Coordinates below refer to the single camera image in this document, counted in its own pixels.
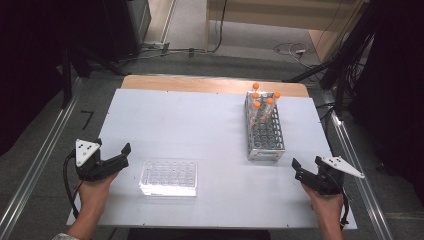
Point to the black metal stand post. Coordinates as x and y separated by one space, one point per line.
66 80

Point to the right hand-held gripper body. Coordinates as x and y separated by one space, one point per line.
328 183

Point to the dark cabinet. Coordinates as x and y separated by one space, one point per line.
123 30

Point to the person's right hand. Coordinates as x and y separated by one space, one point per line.
326 206

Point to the person's left hand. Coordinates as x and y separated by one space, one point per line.
93 196

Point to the light wooden furniture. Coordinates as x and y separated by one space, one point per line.
286 13

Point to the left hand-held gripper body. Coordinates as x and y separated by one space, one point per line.
85 151

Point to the clear plastic well plate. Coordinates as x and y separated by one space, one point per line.
168 176

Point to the metal test tube rack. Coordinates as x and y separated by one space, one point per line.
266 146

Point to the aluminium floor rail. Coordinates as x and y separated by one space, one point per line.
40 153
360 186

